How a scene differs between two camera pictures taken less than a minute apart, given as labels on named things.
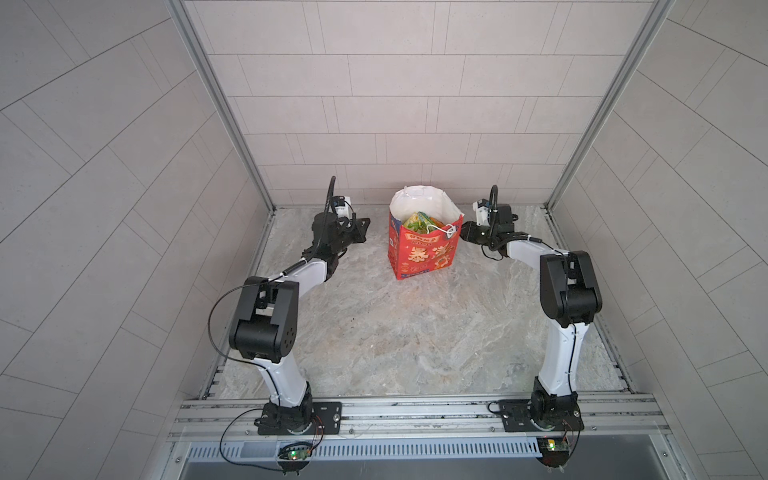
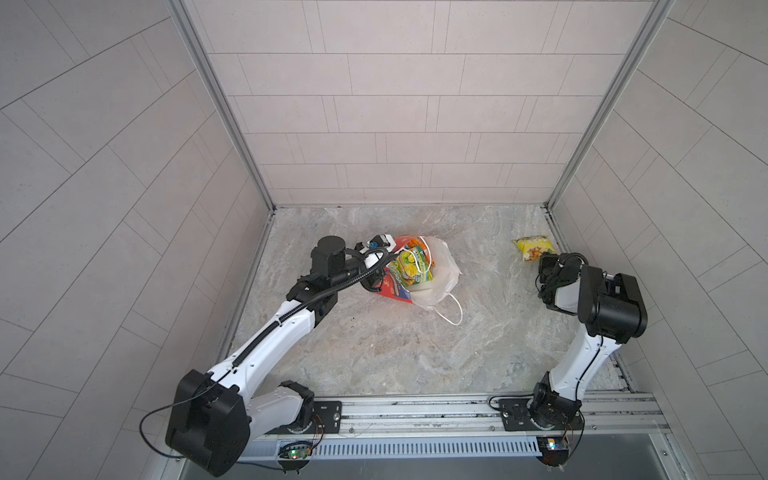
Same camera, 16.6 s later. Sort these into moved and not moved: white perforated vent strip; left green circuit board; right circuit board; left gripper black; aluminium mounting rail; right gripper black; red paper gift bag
Moved: left gripper black; right gripper black; red paper gift bag
Not moved: left green circuit board; right circuit board; white perforated vent strip; aluminium mounting rail
